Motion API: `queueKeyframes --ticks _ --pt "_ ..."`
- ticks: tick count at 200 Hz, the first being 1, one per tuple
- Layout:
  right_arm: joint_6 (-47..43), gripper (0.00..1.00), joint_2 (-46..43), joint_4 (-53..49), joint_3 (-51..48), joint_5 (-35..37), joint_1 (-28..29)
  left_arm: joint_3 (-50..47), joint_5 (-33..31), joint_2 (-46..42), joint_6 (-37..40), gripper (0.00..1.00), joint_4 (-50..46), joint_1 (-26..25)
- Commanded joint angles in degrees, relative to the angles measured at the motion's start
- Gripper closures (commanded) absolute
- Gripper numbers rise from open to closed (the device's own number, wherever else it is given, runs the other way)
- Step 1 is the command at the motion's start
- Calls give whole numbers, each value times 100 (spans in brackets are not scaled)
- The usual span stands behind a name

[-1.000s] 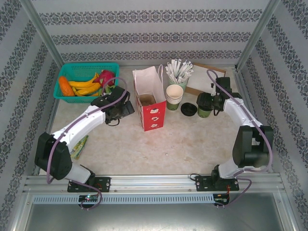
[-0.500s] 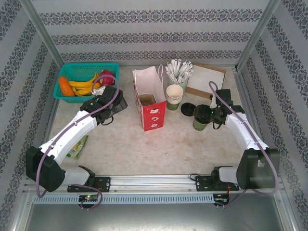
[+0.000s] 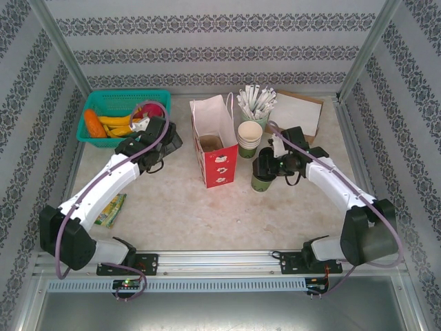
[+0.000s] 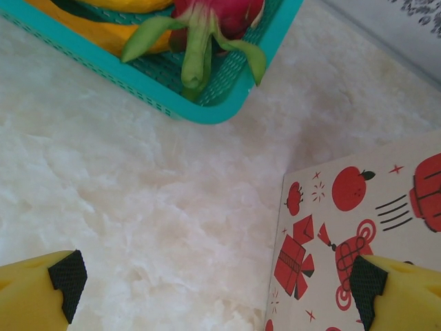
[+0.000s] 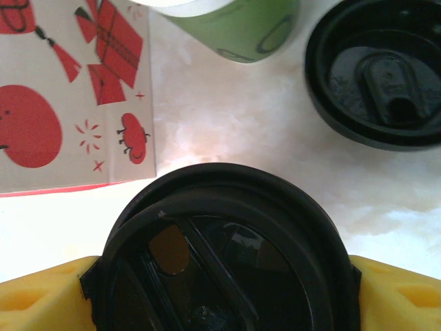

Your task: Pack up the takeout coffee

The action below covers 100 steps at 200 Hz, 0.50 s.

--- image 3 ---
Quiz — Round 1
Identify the brown cardboard cup carrier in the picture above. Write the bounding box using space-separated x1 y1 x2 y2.
198 135 225 152

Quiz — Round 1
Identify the olive green coffee cup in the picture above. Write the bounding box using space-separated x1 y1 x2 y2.
250 170 276 194

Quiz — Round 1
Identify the white and red paper bag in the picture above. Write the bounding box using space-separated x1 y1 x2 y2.
188 92 239 190

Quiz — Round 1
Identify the brown cardboard box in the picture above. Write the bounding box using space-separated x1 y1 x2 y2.
265 90 325 146

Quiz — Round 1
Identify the pink toy dragon fruit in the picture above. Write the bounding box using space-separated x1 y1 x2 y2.
137 101 166 120

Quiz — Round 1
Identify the white napkin stack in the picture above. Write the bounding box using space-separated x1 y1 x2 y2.
267 92 323 137

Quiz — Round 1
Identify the mint green paper cup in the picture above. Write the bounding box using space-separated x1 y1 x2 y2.
240 110 270 130

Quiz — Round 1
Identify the yellow toy banana bunch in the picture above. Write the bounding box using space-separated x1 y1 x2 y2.
98 110 142 138

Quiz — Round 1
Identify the teal plastic basket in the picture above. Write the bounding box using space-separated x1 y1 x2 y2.
76 90 172 149

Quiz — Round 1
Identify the orange toy fruit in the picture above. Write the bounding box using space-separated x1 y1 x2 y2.
84 109 106 138

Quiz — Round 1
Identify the white paper sachet bundle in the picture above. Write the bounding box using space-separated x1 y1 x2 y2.
236 84 279 121

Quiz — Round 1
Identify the yellow green candy packet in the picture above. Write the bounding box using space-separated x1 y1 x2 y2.
94 192 127 229

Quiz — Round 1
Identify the thin black left gripper cable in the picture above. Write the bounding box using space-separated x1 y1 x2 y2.
143 160 165 174

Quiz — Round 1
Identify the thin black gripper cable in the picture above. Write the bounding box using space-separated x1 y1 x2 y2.
143 160 165 174
284 170 306 186

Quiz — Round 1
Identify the thin black right gripper cable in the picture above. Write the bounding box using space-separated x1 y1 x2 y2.
284 170 306 186

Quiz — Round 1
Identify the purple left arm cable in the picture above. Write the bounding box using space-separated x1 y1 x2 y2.
54 99 172 303

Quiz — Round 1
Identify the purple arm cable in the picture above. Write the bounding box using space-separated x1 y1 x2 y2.
54 99 172 303
267 121 404 301

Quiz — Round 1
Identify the aluminium side rail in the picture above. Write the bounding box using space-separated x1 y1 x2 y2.
48 137 85 252
332 96 392 249

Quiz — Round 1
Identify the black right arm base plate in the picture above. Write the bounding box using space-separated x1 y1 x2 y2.
277 251 344 275

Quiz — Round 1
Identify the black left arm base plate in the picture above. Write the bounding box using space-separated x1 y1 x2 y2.
96 253 159 277

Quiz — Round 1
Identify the aluminium mounting rail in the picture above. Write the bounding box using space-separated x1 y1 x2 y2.
32 250 404 277

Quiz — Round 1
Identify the aluminium frame post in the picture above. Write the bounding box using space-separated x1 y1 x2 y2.
29 0 91 101
339 0 403 101

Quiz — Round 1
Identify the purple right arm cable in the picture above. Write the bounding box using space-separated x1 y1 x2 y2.
267 121 404 301

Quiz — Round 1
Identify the slotted grey cable duct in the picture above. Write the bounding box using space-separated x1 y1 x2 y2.
46 278 307 293

